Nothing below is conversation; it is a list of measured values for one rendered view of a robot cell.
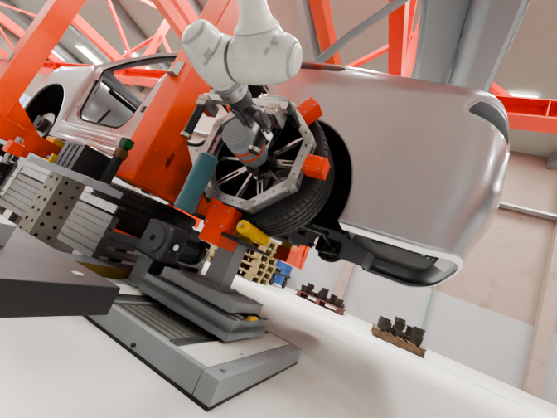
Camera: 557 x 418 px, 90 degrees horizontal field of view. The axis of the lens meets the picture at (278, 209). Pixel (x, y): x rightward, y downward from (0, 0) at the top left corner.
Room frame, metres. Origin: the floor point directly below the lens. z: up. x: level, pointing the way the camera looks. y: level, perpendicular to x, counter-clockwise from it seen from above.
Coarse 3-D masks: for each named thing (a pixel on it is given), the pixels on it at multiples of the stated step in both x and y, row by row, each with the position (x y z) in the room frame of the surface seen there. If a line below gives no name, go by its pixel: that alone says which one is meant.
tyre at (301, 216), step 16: (320, 128) 1.18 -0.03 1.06; (320, 144) 1.16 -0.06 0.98; (304, 176) 1.16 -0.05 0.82; (304, 192) 1.15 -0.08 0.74; (320, 192) 1.22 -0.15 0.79; (272, 208) 1.20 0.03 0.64; (288, 208) 1.17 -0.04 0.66; (304, 208) 1.21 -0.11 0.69; (320, 208) 1.32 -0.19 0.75; (256, 224) 1.23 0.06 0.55; (272, 224) 1.24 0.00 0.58; (288, 224) 1.28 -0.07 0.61; (304, 224) 1.35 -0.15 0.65
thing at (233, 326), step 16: (144, 288) 1.32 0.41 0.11; (160, 288) 1.29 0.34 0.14; (176, 288) 1.32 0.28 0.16; (176, 304) 1.24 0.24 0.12; (192, 304) 1.20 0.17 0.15; (208, 304) 1.23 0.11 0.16; (192, 320) 1.19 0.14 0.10; (208, 320) 1.16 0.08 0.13; (224, 320) 1.13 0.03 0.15; (240, 320) 1.18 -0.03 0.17; (256, 320) 1.30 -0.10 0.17; (224, 336) 1.12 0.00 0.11; (240, 336) 1.21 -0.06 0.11; (256, 336) 1.36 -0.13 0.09
